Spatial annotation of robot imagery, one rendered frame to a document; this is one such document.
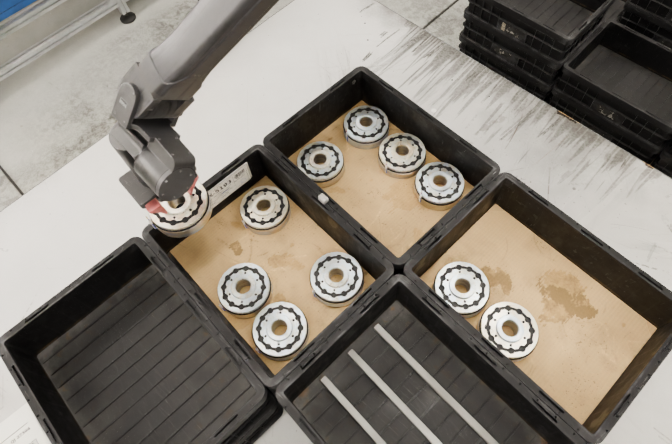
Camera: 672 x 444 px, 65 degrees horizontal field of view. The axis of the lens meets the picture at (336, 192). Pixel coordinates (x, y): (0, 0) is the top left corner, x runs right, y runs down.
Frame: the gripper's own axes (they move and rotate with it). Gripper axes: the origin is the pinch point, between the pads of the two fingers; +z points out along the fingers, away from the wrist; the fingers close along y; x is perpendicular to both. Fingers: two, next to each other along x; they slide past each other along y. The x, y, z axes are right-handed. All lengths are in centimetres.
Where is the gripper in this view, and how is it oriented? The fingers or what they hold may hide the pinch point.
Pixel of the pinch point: (175, 199)
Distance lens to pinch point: 92.3
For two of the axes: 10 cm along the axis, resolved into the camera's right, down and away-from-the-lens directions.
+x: -6.8, -6.3, 3.8
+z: 0.5, 4.8, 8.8
